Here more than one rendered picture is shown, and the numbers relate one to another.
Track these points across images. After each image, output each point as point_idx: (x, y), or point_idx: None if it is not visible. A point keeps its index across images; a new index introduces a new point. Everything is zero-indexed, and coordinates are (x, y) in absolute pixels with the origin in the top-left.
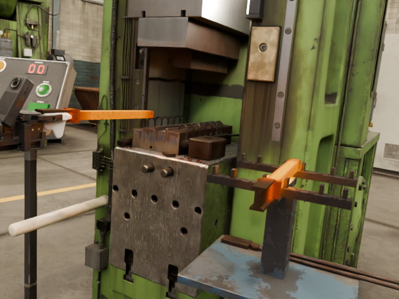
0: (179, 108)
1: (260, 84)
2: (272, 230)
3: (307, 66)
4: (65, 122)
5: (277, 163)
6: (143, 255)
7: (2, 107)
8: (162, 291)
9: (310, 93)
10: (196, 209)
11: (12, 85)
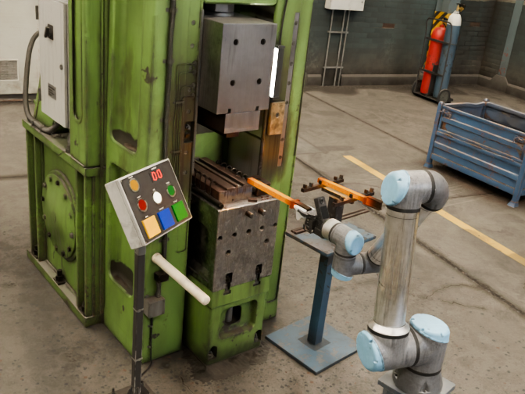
0: None
1: (272, 135)
2: (337, 215)
3: (294, 120)
4: None
5: (280, 178)
6: (240, 270)
7: (325, 214)
8: (251, 284)
9: (295, 134)
10: None
11: (322, 202)
